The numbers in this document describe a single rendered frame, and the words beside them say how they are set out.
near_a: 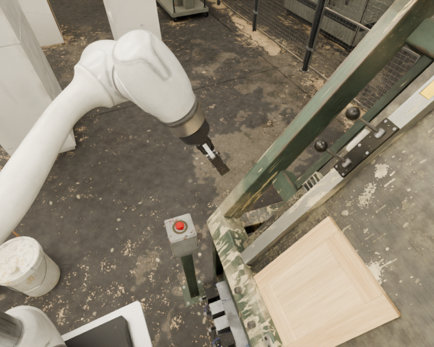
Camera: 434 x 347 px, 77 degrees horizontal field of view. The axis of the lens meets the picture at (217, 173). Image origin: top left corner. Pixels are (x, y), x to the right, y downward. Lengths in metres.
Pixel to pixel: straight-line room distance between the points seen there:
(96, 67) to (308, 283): 0.87
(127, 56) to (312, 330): 0.93
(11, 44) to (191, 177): 1.69
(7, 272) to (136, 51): 1.80
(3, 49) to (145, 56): 2.22
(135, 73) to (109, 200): 2.17
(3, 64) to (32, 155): 2.19
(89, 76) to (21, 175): 0.22
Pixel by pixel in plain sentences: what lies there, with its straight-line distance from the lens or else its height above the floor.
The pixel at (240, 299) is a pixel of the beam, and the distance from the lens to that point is 1.20.
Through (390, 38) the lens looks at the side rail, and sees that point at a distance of 1.04.
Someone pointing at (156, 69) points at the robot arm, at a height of 1.76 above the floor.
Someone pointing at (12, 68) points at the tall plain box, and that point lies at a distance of 2.71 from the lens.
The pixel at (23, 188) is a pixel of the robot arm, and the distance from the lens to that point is 0.50.
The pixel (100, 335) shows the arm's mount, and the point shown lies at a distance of 1.26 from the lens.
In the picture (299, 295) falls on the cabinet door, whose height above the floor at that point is 1.02.
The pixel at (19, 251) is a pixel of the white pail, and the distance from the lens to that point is 2.19.
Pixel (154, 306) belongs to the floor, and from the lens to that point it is 2.10.
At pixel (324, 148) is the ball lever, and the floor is 1.44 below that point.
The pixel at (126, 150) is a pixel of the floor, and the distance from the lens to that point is 2.97.
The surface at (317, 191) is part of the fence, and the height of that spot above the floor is 1.27.
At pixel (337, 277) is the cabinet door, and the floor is 1.15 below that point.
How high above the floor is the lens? 1.99
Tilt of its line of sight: 50 degrees down
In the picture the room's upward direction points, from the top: straight up
